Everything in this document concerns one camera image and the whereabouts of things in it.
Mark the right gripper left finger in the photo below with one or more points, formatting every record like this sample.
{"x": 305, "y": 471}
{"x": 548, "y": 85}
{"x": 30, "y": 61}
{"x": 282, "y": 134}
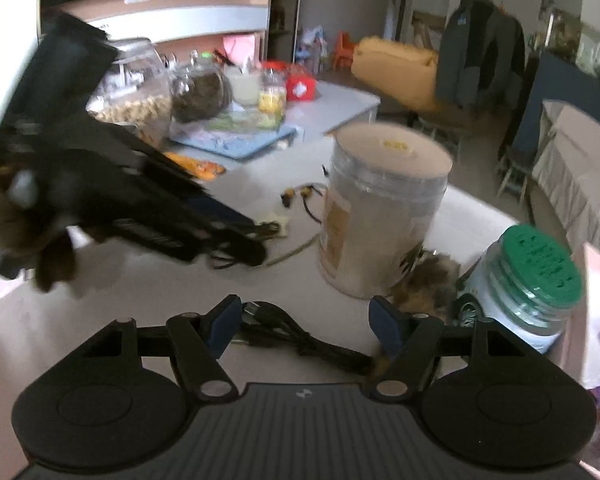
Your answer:
{"x": 198, "y": 342}

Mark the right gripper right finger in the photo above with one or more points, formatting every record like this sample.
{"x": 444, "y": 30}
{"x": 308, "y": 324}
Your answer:
{"x": 410, "y": 343}

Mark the brown furry tail keychain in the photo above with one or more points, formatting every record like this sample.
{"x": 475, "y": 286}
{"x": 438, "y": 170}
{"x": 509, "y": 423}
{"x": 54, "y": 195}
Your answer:
{"x": 429, "y": 288}

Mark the gloved left hand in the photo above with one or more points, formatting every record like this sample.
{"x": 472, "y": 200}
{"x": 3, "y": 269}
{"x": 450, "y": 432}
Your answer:
{"x": 31, "y": 236}

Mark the large glass snack jar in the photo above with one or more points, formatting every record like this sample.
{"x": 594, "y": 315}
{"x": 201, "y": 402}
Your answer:
{"x": 135, "y": 92}

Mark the green lid glass jar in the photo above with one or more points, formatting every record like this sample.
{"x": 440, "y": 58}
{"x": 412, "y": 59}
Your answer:
{"x": 526, "y": 281}

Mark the orange snack packet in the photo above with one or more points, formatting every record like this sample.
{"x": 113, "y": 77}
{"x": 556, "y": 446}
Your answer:
{"x": 199, "y": 169}

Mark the tall clear jar beige lid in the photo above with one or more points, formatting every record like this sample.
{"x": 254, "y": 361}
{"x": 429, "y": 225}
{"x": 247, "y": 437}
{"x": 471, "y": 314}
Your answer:
{"x": 385, "y": 186}

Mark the pink cardboard box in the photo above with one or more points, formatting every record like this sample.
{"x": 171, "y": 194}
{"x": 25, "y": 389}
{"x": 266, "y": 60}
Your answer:
{"x": 577, "y": 350}

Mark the glass jar dark contents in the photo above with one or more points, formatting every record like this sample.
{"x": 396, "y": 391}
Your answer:
{"x": 199, "y": 89}

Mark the blue picture book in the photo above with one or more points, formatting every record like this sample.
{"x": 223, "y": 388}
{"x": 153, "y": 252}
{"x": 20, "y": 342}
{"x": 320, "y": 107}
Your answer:
{"x": 234, "y": 145}

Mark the small wooden stool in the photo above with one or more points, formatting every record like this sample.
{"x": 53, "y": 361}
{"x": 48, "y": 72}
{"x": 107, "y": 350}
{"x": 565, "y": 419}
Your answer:
{"x": 515, "y": 167}

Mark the grey side table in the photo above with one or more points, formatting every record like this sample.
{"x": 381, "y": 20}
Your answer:
{"x": 334, "y": 107}

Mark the small yellow jar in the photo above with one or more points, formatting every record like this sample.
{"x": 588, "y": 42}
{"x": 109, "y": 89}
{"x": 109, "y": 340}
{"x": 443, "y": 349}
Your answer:
{"x": 273, "y": 93}

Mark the grey covered sofa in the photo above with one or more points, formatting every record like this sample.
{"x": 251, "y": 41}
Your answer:
{"x": 567, "y": 170}

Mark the red box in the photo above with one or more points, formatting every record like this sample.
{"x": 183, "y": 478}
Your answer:
{"x": 300, "y": 88}

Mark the yellow armchair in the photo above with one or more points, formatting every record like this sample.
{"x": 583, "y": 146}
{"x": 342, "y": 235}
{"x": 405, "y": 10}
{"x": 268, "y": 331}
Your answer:
{"x": 404, "y": 72}

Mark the dark jackets on rack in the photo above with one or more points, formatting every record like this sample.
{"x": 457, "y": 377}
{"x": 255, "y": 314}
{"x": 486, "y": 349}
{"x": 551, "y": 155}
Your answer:
{"x": 481, "y": 57}

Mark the dark blue cabinet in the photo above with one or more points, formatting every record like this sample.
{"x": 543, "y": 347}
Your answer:
{"x": 548, "y": 78}

